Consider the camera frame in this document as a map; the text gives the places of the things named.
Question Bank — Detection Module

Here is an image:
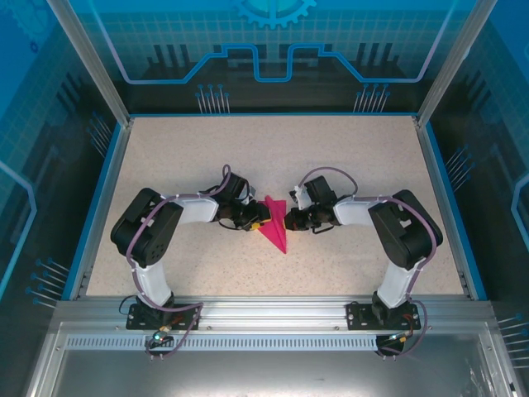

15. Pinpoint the pink paper sheet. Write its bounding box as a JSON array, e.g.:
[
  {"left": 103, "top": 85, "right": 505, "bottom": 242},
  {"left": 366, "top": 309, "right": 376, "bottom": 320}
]
[{"left": 255, "top": 194, "right": 289, "bottom": 254}]

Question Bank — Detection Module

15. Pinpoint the blue table edge strip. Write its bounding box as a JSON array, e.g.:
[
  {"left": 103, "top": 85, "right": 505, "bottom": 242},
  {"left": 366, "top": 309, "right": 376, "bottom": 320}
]
[
  {"left": 424, "top": 122, "right": 489, "bottom": 301},
  {"left": 60, "top": 122, "right": 126, "bottom": 301}
]

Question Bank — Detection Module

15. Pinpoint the grey metal tray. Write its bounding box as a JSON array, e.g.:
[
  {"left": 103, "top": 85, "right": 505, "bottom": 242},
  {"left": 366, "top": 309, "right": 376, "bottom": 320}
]
[{"left": 22, "top": 322, "right": 524, "bottom": 397}]

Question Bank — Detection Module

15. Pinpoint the aluminium mounting rail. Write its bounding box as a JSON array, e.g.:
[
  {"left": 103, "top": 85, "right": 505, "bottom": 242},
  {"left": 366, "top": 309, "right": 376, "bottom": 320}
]
[{"left": 53, "top": 294, "right": 497, "bottom": 332}]

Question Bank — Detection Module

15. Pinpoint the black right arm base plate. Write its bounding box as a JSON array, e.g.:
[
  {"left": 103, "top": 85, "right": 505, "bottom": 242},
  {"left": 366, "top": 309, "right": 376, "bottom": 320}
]
[{"left": 346, "top": 301, "right": 422, "bottom": 331}]

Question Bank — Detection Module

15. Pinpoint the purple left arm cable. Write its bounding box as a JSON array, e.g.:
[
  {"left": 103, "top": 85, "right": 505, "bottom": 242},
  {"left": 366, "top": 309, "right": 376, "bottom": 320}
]
[{"left": 126, "top": 164, "right": 232, "bottom": 360}]

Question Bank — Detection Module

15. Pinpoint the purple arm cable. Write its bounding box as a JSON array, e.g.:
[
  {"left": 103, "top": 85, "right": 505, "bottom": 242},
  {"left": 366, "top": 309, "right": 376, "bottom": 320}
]
[
  {"left": 126, "top": 164, "right": 232, "bottom": 360},
  {"left": 298, "top": 165, "right": 439, "bottom": 359}
]

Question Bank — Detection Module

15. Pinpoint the slotted metal cable duct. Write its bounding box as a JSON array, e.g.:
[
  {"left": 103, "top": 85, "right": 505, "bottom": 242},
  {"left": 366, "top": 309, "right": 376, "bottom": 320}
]
[{"left": 64, "top": 334, "right": 384, "bottom": 352}]

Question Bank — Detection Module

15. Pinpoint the aluminium side rail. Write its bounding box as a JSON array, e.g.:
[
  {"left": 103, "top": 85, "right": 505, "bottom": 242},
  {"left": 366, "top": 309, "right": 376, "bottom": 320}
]
[
  {"left": 412, "top": 115, "right": 476, "bottom": 299},
  {"left": 68, "top": 117, "right": 134, "bottom": 301}
]

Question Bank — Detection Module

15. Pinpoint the cable plug with green light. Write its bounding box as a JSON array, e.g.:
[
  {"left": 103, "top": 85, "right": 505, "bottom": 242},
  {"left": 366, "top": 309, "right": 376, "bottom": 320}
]
[
  {"left": 386, "top": 328, "right": 417, "bottom": 344},
  {"left": 150, "top": 324, "right": 173, "bottom": 344}
]

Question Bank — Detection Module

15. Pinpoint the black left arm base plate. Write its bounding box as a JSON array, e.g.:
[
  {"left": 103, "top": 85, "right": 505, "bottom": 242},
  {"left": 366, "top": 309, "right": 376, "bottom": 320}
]
[{"left": 126, "top": 303, "right": 203, "bottom": 331}]

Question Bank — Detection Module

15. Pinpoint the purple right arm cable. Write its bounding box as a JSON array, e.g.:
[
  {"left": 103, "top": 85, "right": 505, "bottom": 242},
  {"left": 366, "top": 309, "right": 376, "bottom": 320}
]
[{"left": 298, "top": 165, "right": 439, "bottom": 359}]

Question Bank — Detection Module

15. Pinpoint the thin black base cable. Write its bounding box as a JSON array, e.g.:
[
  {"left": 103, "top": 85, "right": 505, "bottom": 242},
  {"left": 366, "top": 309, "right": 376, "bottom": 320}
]
[{"left": 118, "top": 294, "right": 140, "bottom": 319}]

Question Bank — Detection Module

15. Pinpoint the aluminium frame post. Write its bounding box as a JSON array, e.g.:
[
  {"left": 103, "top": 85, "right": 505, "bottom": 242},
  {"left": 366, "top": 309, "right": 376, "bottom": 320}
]
[
  {"left": 415, "top": 0, "right": 499, "bottom": 127},
  {"left": 45, "top": 0, "right": 134, "bottom": 127}
]

